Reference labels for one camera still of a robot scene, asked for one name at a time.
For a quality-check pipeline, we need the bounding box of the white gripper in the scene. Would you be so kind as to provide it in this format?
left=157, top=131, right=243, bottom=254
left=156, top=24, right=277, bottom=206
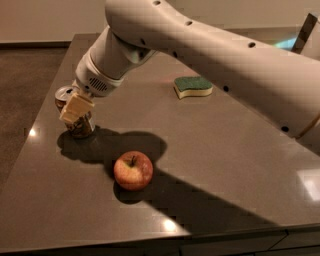
left=60, top=49, right=124, bottom=124

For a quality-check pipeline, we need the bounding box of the orange soda can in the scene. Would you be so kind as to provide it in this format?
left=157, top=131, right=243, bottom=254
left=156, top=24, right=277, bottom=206
left=55, top=85, right=95, bottom=139

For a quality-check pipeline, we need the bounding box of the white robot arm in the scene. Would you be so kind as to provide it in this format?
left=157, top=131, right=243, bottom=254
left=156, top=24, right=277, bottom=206
left=60, top=0, right=320, bottom=153

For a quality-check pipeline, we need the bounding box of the red apple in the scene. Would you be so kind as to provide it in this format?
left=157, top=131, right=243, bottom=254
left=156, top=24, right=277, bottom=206
left=114, top=151, right=153, bottom=191

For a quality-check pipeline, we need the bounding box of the green yellow sponge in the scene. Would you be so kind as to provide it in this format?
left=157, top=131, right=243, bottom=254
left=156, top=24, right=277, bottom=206
left=174, top=76, right=213, bottom=99

